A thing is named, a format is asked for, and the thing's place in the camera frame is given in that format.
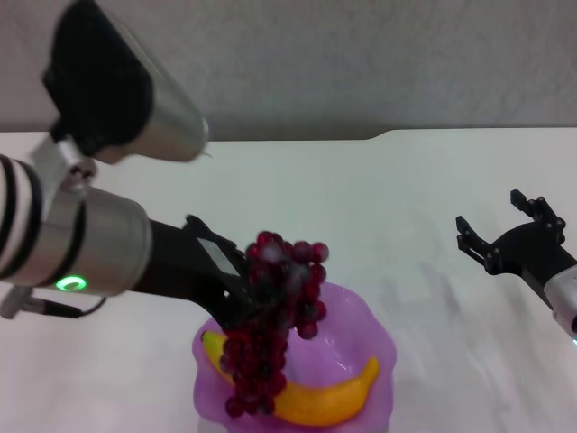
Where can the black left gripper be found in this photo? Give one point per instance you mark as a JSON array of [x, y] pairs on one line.
[[180, 266]]

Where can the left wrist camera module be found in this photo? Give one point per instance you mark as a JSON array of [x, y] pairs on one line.
[[218, 257]]

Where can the dark red grape bunch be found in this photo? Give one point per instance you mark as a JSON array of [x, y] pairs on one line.
[[275, 293]]

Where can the purple wavy plastic bowl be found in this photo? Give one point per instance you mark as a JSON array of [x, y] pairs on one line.
[[351, 334]]

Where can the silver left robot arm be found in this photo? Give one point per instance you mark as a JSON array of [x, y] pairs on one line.
[[103, 243]]

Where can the yellow banana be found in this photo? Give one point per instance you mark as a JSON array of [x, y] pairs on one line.
[[324, 401]]

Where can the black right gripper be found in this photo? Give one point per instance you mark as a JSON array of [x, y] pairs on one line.
[[532, 252]]

